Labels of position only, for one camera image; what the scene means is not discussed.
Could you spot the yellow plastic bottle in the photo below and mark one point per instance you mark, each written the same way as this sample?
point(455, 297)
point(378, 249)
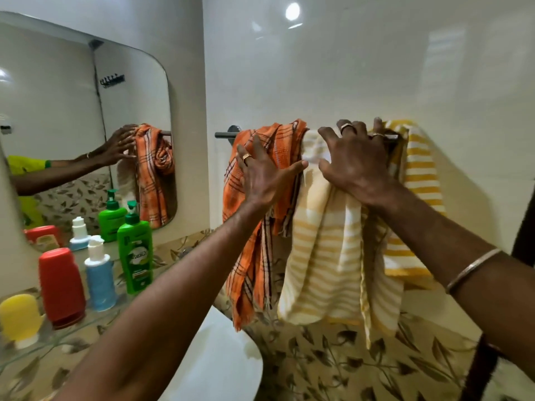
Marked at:
point(19, 319)

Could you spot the person's right middle finger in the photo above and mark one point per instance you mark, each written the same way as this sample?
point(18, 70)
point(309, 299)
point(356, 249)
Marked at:
point(347, 128)

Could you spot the person's left forearm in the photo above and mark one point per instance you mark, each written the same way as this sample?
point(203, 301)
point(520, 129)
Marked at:
point(179, 304)

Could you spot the white sink basin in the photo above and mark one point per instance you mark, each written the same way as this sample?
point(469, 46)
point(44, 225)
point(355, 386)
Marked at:
point(217, 363)

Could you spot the yellow striped towel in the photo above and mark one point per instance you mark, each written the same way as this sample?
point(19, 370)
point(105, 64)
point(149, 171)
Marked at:
point(322, 267)

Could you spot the person's left hand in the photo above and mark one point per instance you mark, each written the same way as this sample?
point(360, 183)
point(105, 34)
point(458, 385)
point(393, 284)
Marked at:
point(263, 181)

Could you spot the blue bottle with white cap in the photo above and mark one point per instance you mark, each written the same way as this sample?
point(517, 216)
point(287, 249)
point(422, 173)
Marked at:
point(100, 283)

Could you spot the metal towel bar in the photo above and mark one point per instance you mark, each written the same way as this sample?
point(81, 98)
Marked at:
point(230, 134)

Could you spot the person's left thumb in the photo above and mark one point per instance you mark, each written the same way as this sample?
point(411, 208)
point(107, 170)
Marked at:
point(292, 167)

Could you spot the orange checked towel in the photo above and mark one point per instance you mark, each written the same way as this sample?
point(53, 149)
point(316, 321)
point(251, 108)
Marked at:
point(250, 267)

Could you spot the glass shelf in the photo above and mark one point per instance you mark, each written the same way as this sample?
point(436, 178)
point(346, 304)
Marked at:
point(62, 336)

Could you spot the wall mirror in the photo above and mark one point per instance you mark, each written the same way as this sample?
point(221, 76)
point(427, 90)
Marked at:
point(54, 100)

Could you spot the red plastic bottle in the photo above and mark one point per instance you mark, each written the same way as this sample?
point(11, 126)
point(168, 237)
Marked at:
point(62, 288)

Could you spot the person's right forearm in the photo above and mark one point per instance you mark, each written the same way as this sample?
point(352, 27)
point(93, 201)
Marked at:
point(451, 254)

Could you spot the green pump bottle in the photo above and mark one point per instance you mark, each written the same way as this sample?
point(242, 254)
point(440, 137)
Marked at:
point(134, 258)

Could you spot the person's right hand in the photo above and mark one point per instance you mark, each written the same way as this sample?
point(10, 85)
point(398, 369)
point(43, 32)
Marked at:
point(359, 166)

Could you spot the person's right thumb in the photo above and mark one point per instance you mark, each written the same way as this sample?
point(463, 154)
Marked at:
point(327, 166)

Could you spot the silver bangle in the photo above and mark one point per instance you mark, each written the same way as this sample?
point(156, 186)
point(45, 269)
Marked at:
point(470, 269)

